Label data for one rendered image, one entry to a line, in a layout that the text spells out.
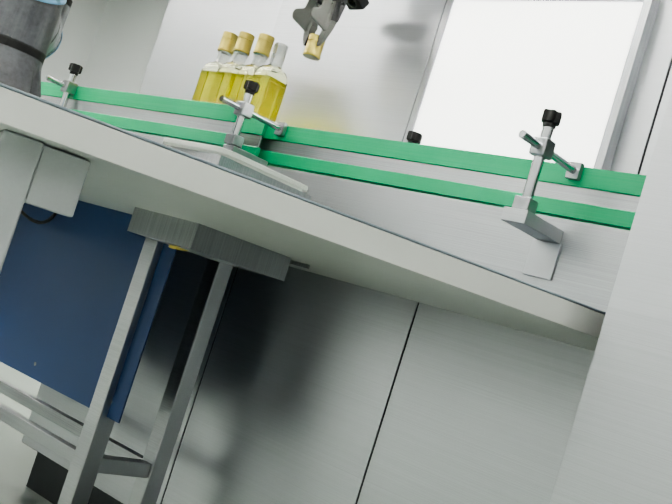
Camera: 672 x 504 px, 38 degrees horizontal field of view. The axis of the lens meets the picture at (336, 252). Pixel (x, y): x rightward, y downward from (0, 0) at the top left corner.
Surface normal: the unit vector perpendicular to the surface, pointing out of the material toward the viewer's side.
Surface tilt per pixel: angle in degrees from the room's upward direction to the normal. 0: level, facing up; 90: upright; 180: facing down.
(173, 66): 90
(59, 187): 90
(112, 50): 90
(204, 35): 90
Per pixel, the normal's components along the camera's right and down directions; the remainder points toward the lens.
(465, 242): -0.62, -0.25
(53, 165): 0.45, 0.08
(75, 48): 0.72, 0.18
